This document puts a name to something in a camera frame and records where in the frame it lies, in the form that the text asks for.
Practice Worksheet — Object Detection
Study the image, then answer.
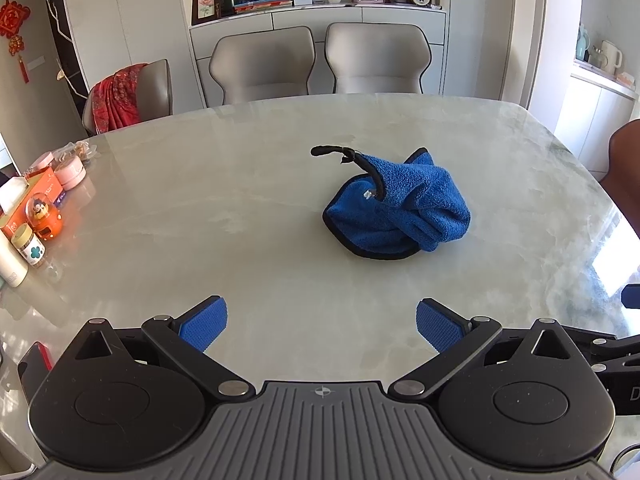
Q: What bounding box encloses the beige dining chair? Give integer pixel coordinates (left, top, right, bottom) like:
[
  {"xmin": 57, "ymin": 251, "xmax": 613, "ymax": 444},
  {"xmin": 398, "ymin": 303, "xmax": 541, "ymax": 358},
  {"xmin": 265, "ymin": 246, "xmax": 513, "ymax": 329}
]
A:
[
  {"xmin": 324, "ymin": 23, "xmax": 432, "ymax": 94},
  {"xmin": 208, "ymin": 26, "xmax": 316, "ymax": 105}
]

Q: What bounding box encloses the orange box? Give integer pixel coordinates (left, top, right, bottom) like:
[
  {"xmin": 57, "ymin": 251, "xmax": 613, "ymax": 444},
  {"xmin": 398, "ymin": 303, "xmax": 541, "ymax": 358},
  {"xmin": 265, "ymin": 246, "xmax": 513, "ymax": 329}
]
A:
[{"xmin": 0, "ymin": 168, "xmax": 66, "ymax": 240}]

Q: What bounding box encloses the small jar with clover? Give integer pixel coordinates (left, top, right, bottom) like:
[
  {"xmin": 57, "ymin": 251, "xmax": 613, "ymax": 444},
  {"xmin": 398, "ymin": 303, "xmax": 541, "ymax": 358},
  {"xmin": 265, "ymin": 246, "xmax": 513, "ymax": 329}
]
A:
[{"xmin": 11, "ymin": 223, "xmax": 46, "ymax": 266}]

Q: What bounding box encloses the red black phone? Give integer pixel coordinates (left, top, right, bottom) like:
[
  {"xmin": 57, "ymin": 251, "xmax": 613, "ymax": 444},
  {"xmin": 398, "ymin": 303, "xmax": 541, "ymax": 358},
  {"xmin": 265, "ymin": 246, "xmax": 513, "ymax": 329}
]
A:
[{"xmin": 17, "ymin": 341, "xmax": 53, "ymax": 403}]

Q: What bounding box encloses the beige dining chair right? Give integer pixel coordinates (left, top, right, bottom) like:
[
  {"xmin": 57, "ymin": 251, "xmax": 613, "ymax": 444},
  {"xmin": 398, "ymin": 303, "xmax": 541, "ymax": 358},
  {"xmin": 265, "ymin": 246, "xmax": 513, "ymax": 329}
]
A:
[{"xmin": 324, "ymin": 23, "xmax": 432, "ymax": 94}]

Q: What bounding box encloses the blue grey microfiber towel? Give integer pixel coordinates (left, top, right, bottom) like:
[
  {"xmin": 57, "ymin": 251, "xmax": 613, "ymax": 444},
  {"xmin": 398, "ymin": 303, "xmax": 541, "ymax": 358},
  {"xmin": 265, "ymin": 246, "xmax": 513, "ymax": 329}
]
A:
[{"xmin": 310, "ymin": 145, "xmax": 471, "ymax": 260}]

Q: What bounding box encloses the white kettle jug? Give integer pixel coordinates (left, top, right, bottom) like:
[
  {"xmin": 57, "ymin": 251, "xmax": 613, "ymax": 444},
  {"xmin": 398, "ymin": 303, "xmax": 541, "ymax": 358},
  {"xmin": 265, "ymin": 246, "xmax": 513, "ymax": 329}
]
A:
[{"xmin": 600, "ymin": 40, "xmax": 624, "ymax": 75}]

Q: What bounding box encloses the orange round toy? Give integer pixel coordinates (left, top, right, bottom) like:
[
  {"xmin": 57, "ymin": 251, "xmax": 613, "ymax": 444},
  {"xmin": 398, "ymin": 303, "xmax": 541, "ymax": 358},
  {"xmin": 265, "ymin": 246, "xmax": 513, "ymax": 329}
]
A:
[{"xmin": 26, "ymin": 194, "xmax": 63, "ymax": 240}]

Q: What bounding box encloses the beige dining chair left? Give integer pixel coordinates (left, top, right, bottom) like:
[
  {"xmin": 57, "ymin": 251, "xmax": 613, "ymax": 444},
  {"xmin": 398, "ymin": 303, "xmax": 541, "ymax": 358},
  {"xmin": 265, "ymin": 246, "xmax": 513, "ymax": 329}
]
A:
[{"xmin": 208, "ymin": 26, "xmax": 316, "ymax": 105}]

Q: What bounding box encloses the brown leather chair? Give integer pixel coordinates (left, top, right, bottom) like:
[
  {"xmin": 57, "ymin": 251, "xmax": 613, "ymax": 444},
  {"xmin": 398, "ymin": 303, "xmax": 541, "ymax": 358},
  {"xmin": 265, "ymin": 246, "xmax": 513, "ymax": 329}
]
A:
[{"xmin": 600, "ymin": 119, "xmax": 640, "ymax": 235}]

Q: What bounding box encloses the white bottle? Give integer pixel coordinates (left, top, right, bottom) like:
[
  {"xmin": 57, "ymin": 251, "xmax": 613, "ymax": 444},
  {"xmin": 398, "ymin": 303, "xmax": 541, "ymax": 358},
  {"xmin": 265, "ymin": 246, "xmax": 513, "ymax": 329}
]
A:
[{"xmin": 0, "ymin": 233, "xmax": 28, "ymax": 288}]

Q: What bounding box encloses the red chinese knot decoration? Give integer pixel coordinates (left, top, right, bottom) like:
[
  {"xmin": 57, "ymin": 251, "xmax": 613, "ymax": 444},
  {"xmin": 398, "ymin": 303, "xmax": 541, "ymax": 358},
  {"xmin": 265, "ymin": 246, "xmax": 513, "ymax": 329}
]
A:
[{"xmin": 0, "ymin": 0, "xmax": 32, "ymax": 84}]

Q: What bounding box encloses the pink round container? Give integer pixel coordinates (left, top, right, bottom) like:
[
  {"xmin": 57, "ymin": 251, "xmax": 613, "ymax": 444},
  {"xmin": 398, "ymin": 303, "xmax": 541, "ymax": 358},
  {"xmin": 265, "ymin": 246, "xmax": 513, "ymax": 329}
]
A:
[{"xmin": 54, "ymin": 154, "xmax": 87, "ymax": 192}]

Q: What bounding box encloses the wrapped snacks bag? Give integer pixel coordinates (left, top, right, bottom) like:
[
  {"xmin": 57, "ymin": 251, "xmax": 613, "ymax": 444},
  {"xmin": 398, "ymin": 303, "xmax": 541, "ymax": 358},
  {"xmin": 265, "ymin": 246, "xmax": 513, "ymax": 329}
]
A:
[{"xmin": 58, "ymin": 141, "xmax": 98, "ymax": 162}]

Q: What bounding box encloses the picture frame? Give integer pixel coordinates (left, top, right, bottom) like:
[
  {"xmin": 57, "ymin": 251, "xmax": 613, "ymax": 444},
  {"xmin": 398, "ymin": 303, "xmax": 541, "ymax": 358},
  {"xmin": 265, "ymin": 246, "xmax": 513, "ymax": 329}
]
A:
[{"xmin": 191, "ymin": 0, "xmax": 221, "ymax": 25}]

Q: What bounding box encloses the chair with red cloth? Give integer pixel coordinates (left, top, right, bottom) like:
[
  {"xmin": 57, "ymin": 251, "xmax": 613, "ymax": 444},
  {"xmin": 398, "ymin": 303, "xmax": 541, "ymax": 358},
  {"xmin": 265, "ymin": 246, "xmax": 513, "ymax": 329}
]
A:
[{"xmin": 81, "ymin": 58, "xmax": 172, "ymax": 136}]

